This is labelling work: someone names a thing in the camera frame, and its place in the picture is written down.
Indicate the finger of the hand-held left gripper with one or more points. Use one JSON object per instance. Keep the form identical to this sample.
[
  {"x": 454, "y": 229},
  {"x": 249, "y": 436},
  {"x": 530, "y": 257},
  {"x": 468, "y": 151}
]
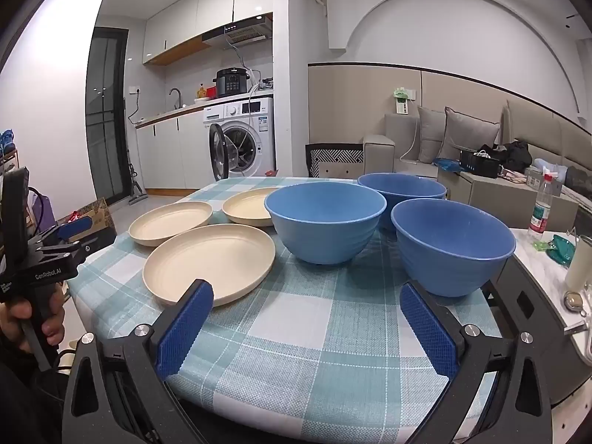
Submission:
[
  {"x": 92, "y": 243},
  {"x": 76, "y": 227}
]

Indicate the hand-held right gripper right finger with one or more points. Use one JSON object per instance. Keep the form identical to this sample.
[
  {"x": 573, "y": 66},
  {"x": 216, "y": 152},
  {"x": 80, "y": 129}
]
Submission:
[{"x": 430, "y": 333}]

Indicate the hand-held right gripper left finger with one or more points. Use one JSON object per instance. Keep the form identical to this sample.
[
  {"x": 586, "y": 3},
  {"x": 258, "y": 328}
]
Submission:
[{"x": 185, "y": 328}]

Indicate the cream plate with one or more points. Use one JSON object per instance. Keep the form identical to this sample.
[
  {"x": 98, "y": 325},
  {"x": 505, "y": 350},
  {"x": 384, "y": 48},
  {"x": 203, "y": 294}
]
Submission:
[
  {"x": 245, "y": 208},
  {"x": 169, "y": 222},
  {"x": 208, "y": 259}
]

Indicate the blue bowl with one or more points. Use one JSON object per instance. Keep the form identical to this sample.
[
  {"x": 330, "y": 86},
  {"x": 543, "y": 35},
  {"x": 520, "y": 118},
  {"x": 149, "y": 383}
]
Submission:
[
  {"x": 323, "y": 240},
  {"x": 453, "y": 259},
  {"x": 402, "y": 189}
]

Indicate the person's left forearm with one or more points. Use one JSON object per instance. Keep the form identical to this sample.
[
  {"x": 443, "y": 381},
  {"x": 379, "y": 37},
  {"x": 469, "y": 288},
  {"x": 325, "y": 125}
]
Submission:
[{"x": 27, "y": 402}]

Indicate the person's left hand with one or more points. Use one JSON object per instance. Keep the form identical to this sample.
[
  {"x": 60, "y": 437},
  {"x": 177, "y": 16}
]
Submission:
[{"x": 53, "y": 326}]

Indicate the patterned cardboard box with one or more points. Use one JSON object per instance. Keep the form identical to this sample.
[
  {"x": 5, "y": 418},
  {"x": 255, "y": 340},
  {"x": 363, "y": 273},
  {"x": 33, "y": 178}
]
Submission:
[{"x": 99, "y": 215}]

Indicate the purple cloth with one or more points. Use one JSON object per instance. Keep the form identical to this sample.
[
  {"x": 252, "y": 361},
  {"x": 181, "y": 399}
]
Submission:
[{"x": 46, "y": 215}]

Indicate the floor mop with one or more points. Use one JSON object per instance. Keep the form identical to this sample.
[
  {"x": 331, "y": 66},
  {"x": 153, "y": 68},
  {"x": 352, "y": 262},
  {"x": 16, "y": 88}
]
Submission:
[{"x": 136, "y": 196}]

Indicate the shoe rack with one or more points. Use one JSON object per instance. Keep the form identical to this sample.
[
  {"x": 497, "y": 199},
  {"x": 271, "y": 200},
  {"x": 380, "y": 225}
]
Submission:
[{"x": 7, "y": 148}]

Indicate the teal checked tablecloth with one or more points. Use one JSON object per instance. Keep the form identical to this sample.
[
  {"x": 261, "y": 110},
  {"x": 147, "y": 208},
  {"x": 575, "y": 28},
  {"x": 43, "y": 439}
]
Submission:
[{"x": 300, "y": 323}]

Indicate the white kitchen base cabinets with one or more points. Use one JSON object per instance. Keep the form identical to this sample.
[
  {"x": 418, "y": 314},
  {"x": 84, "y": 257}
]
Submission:
[{"x": 166, "y": 152}]

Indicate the marble coffee table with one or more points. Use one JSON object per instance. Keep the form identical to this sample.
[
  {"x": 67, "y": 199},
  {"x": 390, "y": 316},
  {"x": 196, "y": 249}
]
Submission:
[{"x": 536, "y": 268}]

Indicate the black framed glass door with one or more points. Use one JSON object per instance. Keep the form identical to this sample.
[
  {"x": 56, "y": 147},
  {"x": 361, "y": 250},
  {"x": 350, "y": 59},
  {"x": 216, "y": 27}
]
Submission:
[{"x": 104, "y": 101}]

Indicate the green packet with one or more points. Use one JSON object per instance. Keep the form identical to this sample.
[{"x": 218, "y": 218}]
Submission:
[{"x": 540, "y": 244}]

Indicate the earbuds case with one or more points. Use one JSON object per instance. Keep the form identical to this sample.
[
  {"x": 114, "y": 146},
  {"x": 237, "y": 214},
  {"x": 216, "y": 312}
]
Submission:
[{"x": 575, "y": 300}]

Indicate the teal plastic container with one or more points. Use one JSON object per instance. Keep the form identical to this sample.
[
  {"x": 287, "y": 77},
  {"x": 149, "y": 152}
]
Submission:
[{"x": 560, "y": 247}]

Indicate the cream tumbler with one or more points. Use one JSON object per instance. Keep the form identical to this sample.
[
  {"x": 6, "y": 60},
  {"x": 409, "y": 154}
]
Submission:
[{"x": 578, "y": 263}]

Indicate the clear water bottle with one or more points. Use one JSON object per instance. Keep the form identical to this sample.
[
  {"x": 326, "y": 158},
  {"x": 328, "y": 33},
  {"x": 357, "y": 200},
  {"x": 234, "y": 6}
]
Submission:
[{"x": 541, "y": 212}]

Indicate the kitchen faucet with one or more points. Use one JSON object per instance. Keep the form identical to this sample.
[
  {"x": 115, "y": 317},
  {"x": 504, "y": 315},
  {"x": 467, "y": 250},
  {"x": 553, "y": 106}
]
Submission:
[{"x": 176, "y": 92}]

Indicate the blue bag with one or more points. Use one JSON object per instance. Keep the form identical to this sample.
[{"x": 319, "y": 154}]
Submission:
[{"x": 444, "y": 164}]

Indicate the black basket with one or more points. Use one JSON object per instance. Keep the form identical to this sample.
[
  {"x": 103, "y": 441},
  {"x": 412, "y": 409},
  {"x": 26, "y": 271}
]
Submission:
[{"x": 478, "y": 164}]

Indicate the tissue box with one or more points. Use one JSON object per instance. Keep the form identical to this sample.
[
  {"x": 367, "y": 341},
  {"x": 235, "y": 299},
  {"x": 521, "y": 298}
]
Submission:
[{"x": 536, "y": 179}]

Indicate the grey sofa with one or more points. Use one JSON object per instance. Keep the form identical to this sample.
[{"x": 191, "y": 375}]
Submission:
[{"x": 379, "y": 152}]

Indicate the black clothes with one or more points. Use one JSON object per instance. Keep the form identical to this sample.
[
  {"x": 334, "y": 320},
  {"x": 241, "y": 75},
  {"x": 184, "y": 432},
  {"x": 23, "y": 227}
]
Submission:
[{"x": 508, "y": 155}]

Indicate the grey cushion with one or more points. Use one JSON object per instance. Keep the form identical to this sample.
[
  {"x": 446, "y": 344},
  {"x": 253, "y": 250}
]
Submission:
[
  {"x": 467, "y": 134},
  {"x": 430, "y": 134}
]

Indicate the white washing machine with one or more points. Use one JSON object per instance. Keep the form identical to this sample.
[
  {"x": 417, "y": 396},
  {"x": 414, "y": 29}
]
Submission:
[{"x": 249, "y": 111}]

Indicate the black pressure cooker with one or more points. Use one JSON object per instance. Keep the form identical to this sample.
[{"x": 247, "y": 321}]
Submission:
[{"x": 231, "y": 84}]

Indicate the range hood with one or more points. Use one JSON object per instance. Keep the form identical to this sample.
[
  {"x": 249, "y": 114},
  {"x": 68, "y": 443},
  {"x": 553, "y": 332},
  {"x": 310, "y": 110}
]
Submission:
[{"x": 240, "y": 33}]

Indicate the white kitchen wall cabinets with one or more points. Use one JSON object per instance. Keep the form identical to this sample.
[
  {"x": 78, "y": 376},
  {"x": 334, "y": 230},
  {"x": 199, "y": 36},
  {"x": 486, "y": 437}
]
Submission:
[{"x": 185, "y": 23}]

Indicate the wall socket with green tag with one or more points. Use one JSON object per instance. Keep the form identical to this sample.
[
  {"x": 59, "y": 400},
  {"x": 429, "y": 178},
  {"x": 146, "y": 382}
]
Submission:
[{"x": 402, "y": 99}]

